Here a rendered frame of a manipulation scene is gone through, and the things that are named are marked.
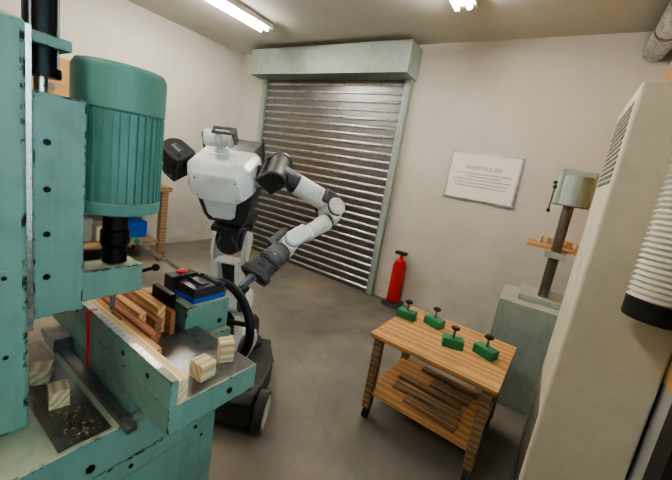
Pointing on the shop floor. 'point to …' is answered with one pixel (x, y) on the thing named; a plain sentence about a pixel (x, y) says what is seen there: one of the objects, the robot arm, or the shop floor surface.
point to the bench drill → (538, 297)
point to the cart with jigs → (406, 376)
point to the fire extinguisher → (396, 282)
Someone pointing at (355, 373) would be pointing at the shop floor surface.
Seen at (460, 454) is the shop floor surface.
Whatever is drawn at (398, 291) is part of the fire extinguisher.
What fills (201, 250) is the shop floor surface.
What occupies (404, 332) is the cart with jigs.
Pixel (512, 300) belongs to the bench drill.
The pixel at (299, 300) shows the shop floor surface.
